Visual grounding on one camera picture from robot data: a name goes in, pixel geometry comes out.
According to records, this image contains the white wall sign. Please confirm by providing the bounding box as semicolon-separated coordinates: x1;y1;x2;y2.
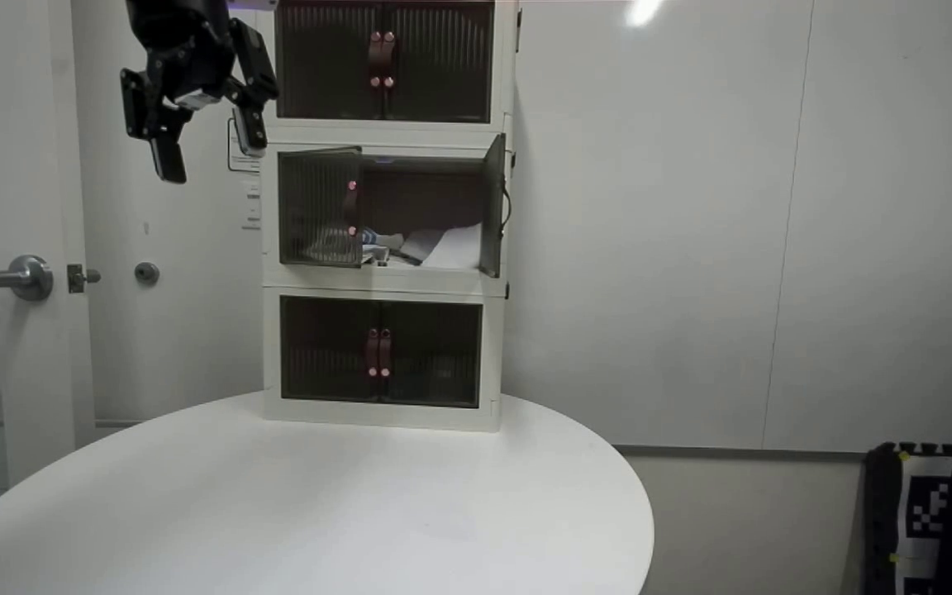
225;110;271;177

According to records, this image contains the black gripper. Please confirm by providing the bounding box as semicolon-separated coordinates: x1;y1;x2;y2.
119;0;281;190

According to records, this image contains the metal door latch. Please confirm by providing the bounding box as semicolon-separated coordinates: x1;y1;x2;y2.
64;262;107;299

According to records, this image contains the white stackable cabinet unit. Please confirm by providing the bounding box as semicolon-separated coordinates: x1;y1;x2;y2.
259;0;523;160
261;288;504;430
261;140;520;300

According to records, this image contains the black white calibration board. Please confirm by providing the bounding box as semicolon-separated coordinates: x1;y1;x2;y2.
862;441;952;595

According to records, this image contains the white light switch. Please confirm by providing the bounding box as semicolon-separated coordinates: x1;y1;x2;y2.
239;181;266;235

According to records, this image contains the white room door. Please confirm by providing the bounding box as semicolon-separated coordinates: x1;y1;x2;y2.
0;0;97;490

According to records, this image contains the silver lever door handle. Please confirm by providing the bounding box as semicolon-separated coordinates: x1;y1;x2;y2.
0;253;55;307

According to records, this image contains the dark tinted cabinet door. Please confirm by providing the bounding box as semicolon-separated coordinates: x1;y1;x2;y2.
273;145;368;270
475;128;514;282

